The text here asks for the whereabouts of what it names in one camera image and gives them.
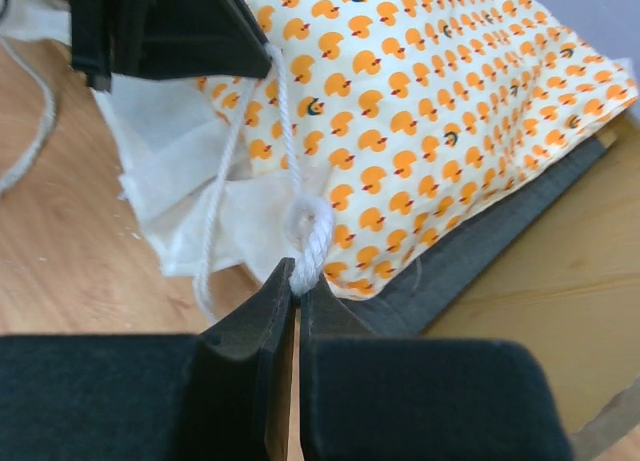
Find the wooden pet bed frame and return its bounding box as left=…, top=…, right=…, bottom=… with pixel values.
left=423, top=114, right=639, bottom=460

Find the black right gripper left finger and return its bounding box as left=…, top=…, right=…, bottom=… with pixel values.
left=1, top=259, right=295, bottom=460

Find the duck print bed cover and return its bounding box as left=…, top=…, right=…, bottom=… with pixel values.
left=95, top=0, right=639, bottom=322

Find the cream cloth pile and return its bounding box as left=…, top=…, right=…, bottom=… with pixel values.
left=1, top=0, right=71, bottom=46

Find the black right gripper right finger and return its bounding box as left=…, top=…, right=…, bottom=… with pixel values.
left=299, top=286, right=573, bottom=460

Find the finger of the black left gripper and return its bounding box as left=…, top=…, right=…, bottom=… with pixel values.
left=69, top=0, right=271, bottom=91

